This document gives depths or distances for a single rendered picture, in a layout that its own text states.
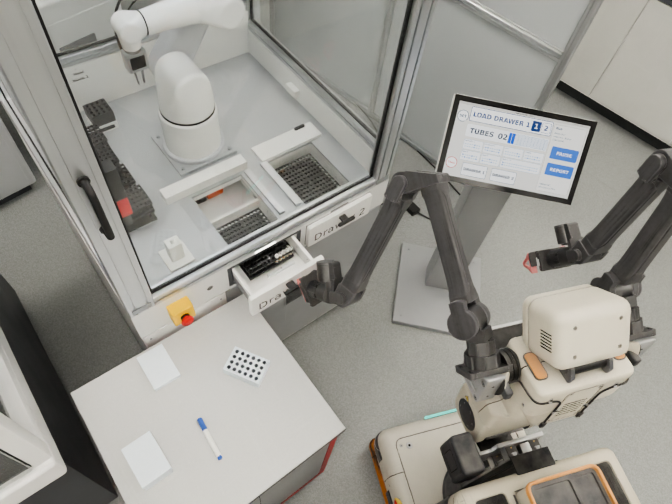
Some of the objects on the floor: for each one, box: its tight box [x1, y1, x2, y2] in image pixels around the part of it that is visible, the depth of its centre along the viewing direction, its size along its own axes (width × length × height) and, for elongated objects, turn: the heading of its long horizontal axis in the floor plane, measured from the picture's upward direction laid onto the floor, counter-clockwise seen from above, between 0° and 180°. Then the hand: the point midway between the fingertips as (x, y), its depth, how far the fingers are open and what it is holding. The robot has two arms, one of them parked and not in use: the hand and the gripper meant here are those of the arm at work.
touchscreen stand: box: [392, 184, 511, 335], centre depth 237 cm, size 50×45×102 cm
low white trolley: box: [70, 294, 346, 504], centre depth 189 cm, size 58×62×76 cm
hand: (301, 283), depth 169 cm, fingers open, 3 cm apart
